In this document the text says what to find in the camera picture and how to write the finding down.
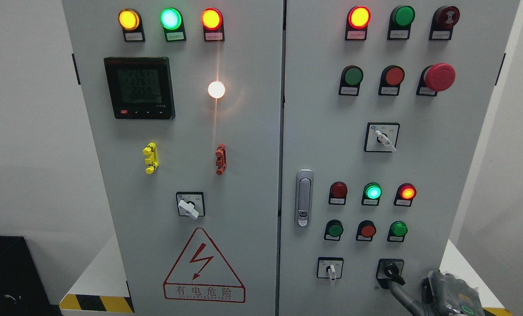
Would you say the red buzzer alarm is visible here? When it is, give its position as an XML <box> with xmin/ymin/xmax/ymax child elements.
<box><xmin>429</xmin><ymin>6</ymin><xmax>460</xmax><ymax>41</ymax></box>

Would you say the red push button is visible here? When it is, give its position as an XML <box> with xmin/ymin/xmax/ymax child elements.
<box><xmin>378</xmin><ymin>65</ymin><xmax>405</xmax><ymax>96</ymax></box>
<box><xmin>356</xmin><ymin>220</ymin><xmax>376</xmax><ymax>242</ymax></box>

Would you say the red terminal connector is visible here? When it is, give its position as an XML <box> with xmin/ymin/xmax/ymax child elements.
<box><xmin>215</xmin><ymin>143</ymin><xmax>227</xmax><ymax>175</ymax></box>

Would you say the white selector switch upper right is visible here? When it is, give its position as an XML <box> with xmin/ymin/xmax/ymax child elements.
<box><xmin>364</xmin><ymin>122</ymin><xmax>400</xmax><ymax>153</ymax></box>

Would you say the red push button lower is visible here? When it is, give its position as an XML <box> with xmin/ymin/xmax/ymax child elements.
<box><xmin>356</xmin><ymin>220</ymin><xmax>376</xmax><ymax>242</ymax></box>

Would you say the white glowing indicator lamp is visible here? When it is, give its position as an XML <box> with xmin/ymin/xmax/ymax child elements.
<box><xmin>208</xmin><ymin>80</ymin><xmax>226</xmax><ymax>100</ymax></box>

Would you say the silver door handle lock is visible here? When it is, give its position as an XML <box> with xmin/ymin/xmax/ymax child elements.
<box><xmin>295</xmin><ymin>169</ymin><xmax>314</xmax><ymax>227</ymax></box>

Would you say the red lit lamp right door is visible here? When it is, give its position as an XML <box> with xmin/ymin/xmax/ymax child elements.
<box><xmin>344</xmin><ymin>6</ymin><xmax>371</xmax><ymax>41</ymax></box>

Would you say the left grey cabinet door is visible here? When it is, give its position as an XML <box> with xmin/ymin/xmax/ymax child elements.
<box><xmin>63</xmin><ymin>0</ymin><xmax>284</xmax><ymax>316</ymax></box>

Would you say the black digital power meter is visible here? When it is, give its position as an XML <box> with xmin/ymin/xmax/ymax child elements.
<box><xmin>104</xmin><ymin>57</ymin><xmax>176</xmax><ymax>120</ymax></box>

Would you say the white selector switch left door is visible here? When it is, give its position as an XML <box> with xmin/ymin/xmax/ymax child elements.
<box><xmin>176</xmin><ymin>191</ymin><xmax>205</xmax><ymax>220</ymax></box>

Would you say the green lit lamp middle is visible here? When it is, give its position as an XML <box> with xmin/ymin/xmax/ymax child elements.
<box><xmin>361</xmin><ymin>182</ymin><xmax>382</xmax><ymax>206</ymax></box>

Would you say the grey cabinet door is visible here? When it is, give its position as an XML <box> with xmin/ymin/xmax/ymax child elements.
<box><xmin>278</xmin><ymin>0</ymin><xmax>519</xmax><ymax>316</ymax></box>
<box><xmin>63</xmin><ymin>0</ymin><xmax>284</xmax><ymax>316</ymax></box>

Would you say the green push button upper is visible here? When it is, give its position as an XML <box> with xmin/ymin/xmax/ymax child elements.
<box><xmin>338</xmin><ymin>65</ymin><xmax>364</xmax><ymax>96</ymax></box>

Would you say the white platform with hazard stripes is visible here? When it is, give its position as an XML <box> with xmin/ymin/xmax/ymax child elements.
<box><xmin>59</xmin><ymin>235</ymin><xmax>511</xmax><ymax>316</ymax></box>

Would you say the dark red lamp middle left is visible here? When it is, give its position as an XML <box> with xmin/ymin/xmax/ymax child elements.
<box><xmin>328</xmin><ymin>181</ymin><xmax>348</xmax><ymax>205</ymax></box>

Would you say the yellow indicator lamp top left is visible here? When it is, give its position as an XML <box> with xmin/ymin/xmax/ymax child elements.
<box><xmin>118</xmin><ymin>8</ymin><xmax>145</xmax><ymax>42</ymax></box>

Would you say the red electrical hazard warning sticker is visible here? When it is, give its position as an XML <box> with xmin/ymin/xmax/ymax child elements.
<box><xmin>163</xmin><ymin>227</ymin><xmax>246</xmax><ymax>303</ymax></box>

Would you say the right grey cabinet door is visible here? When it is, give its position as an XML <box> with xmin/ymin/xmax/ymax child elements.
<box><xmin>278</xmin><ymin>0</ymin><xmax>519</xmax><ymax>316</ymax></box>

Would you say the yellow terminal connector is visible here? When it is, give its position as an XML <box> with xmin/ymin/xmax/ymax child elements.
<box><xmin>142</xmin><ymin>142</ymin><xmax>159</xmax><ymax>175</ymax></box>

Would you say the red lamp middle right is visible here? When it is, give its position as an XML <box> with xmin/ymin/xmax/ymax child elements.
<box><xmin>393</xmin><ymin>183</ymin><xmax>417</xmax><ymax>207</ymax></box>

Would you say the green lamp top right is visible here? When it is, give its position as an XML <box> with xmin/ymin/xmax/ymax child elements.
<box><xmin>387</xmin><ymin>5</ymin><xmax>416</xmax><ymax>40</ymax></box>

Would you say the red emergency stop mushroom button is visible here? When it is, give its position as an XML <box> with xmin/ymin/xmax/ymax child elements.
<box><xmin>416</xmin><ymin>63</ymin><xmax>456</xmax><ymax>97</ymax></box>

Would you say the green push button lower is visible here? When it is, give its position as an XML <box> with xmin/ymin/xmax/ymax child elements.
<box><xmin>324</xmin><ymin>219</ymin><xmax>344</xmax><ymax>241</ymax></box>

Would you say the green illuminated button lower right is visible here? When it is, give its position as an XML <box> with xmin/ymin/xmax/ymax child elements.
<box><xmin>387</xmin><ymin>221</ymin><xmax>408</xmax><ymax>243</ymax></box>

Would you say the green indicator lamp top left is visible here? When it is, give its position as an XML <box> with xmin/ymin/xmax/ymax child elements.
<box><xmin>160</xmin><ymin>7</ymin><xmax>186</xmax><ymax>42</ymax></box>

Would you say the black rotary knob switch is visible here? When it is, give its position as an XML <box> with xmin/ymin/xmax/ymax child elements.
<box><xmin>376</xmin><ymin>259</ymin><xmax>405</xmax><ymax>289</ymax></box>

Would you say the white selector switch lower right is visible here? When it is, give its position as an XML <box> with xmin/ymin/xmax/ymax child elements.
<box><xmin>316</xmin><ymin>257</ymin><xmax>344</xmax><ymax>287</ymax></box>

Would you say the black box lower left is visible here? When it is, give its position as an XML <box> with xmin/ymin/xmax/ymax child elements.
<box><xmin>0</xmin><ymin>236</ymin><xmax>52</xmax><ymax>316</ymax></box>

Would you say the green push button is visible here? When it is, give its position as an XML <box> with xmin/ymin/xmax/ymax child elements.
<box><xmin>338</xmin><ymin>65</ymin><xmax>364</xmax><ymax>96</ymax></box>
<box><xmin>324</xmin><ymin>219</ymin><xmax>344</xmax><ymax>241</ymax></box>

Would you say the red indicator lamp left door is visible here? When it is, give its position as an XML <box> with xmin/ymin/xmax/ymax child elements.
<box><xmin>201</xmin><ymin>7</ymin><xmax>225</xmax><ymax>42</ymax></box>

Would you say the red push button upper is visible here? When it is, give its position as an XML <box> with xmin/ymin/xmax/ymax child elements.
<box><xmin>378</xmin><ymin>65</ymin><xmax>405</xmax><ymax>96</ymax></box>

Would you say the white selector switch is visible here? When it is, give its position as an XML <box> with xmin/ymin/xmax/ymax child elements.
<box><xmin>316</xmin><ymin>257</ymin><xmax>344</xmax><ymax>287</ymax></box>
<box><xmin>364</xmin><ymin>122</ymin><xmax>400</xmax><ymax>153</ymax></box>

